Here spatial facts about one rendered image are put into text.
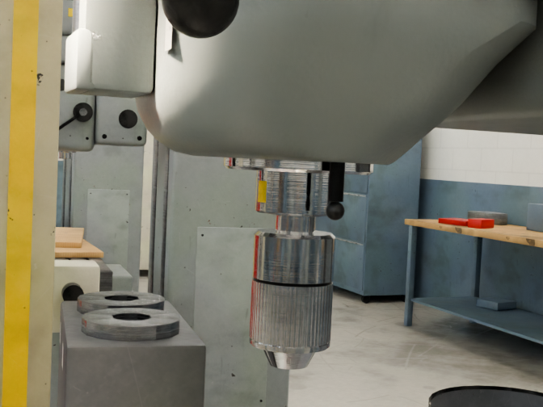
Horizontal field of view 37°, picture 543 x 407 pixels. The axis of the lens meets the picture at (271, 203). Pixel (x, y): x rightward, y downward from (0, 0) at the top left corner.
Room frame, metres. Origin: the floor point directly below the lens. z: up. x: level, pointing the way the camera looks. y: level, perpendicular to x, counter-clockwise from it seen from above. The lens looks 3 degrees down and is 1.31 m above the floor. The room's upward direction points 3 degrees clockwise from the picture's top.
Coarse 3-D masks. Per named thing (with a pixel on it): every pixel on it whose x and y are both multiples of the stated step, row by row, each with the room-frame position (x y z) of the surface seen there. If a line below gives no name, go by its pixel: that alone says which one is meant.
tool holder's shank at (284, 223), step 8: (280, 216) 0.46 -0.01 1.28; (288, 216) 0.46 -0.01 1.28; (296, 216) 0.46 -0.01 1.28; (304, 216) 0.46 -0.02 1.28; (312, 216) 0.46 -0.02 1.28; (280, 224) 0.46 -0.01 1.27; (288, 224) 0.46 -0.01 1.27; (296, 224) 0.46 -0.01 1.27; (304, 224) 0.46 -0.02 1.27; (312, 224) 0.46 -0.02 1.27; (280, 232) 0.46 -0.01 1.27; (288, 232) 0.46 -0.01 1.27; (296, 232) 0.46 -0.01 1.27; (304, 232) 0.46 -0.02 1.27; (312, 232) 0.46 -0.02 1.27
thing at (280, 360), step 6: (270, 354) 0.46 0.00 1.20; (276, 354) 0.46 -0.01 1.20; (282, 354) 0.45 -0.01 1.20; (288, 354) 0.45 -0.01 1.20; (294, 354) 0.45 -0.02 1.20; (300, 354) 0.46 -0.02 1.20; (306, 354) 0.46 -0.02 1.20; (312, 354) 0.46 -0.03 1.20; (270, 360) 0.46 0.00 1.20; (276, 360) 0.46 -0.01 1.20; (282, 360) 0.46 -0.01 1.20; (288, 360) 0.46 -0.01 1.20; (294, 360) 0.46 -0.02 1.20; (300, 360) 0.46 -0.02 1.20; (306, 360) 0.46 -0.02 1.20; (276, 366) 0.46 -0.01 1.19; (282, 366) 0.46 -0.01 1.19; (288, 366) 0.46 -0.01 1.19; (294, 366) 0.46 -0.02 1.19; (300, 366) 0.46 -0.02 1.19; (306, 366) 0.47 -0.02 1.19
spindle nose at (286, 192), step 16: (256, 176) 0.47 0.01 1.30; (272, 176) 0.45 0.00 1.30; (288, 176) 0.45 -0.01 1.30; (304, 176) 0.45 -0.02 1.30; (320, 176) 0.45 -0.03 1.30; (256, 192) 0.46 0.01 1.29; (272, 192) 0.45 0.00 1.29; (288, 192) 0.45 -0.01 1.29; (304, 192) 0.45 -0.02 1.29; (320, 192) 0.45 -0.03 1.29; (256, 208) 0.46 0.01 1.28; (272, 208) 0.45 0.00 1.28; (288, 208) 0.45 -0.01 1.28; (304, 208) 0.45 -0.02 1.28; (320, 208) 0.45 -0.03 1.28
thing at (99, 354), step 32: (64, 320) 0.79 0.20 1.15; (96, 320) 0.73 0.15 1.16; (128, 320) 0.77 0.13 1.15; (160, 320) 0.74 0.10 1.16; (64, 352) 0.72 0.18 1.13; (96, 352) 0.68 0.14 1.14; (128, 352) 0.69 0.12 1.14; (160, 352) 0.70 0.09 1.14; (192, 352) 0.70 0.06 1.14; (64, 384) 0.69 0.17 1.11; (96, 384) 0.68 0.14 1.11; (128, 384) 0.69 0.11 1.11; (160, 384) 0.70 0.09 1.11; (192, 384) 0.71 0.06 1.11
